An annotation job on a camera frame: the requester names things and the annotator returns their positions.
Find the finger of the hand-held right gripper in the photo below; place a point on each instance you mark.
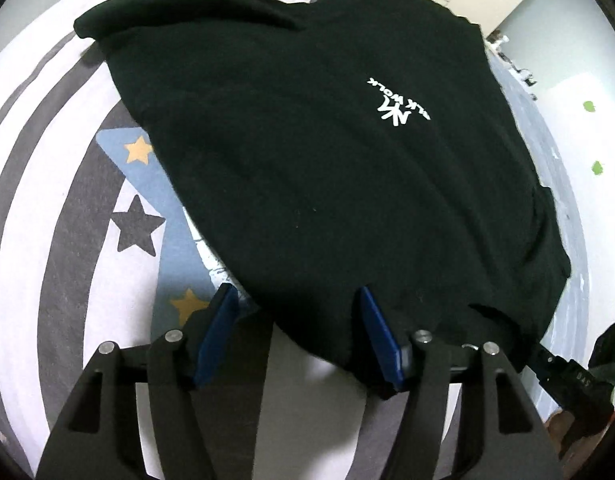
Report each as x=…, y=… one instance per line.
x=562, y=367

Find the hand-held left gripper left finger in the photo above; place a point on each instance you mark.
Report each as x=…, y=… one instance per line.
x=222, y=330

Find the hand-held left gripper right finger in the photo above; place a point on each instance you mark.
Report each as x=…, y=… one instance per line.
x=382, y=345

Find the black printed t-shirt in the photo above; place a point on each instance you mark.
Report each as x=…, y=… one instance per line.
x=307, y=160

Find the striped star bedsheet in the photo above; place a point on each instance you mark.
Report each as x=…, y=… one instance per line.
x=62, y=210

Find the row of small ornaments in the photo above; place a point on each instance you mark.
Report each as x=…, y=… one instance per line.
x=512, y=60

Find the green wall sticker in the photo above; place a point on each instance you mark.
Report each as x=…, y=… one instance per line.
x=597, y=167
x=590, y=106

